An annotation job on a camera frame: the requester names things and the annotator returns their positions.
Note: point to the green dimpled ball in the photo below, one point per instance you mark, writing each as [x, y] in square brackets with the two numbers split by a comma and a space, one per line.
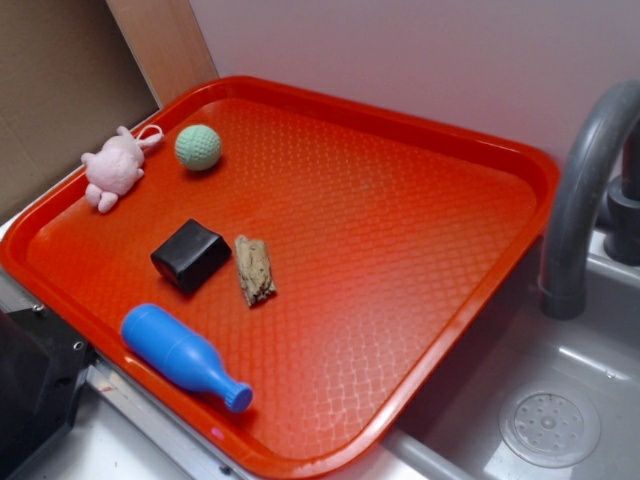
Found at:
[198, 147]

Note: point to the orange plastic tray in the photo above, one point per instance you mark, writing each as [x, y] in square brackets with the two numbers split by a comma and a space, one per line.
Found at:
[387, 234]

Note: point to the brown wood piece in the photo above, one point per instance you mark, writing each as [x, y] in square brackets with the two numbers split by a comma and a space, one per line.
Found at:
[254, 270]

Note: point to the black rectangular block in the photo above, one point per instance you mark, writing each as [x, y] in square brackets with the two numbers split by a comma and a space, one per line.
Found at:
[190, 256]

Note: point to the blue plastic toy bottle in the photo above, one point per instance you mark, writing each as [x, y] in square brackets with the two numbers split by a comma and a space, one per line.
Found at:
[182, 356]

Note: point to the pink plush bunny toy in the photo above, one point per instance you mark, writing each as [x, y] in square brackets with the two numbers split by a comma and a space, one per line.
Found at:
[114, 170]

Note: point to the grey curved faucet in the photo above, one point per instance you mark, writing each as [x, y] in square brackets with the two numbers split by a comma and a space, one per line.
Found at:
[594, 160]

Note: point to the light wooden board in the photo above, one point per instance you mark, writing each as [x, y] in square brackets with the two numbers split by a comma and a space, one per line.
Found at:
[167, 44]

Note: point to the grey plastic sink basin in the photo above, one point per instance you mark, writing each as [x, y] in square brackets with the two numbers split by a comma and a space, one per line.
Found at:
[451, 428]

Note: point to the round sink drain strainer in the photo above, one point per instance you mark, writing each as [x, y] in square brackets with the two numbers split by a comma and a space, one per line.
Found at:
[549, 425]

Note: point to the brown cardboard panel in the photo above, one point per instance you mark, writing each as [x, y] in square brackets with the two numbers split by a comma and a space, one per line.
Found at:
[68, 80]

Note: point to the black faucet knob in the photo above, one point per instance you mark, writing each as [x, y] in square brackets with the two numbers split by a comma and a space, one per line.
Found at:
[622, 242]

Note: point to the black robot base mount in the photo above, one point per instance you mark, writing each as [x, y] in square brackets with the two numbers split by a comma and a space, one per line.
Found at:
[44, 364]

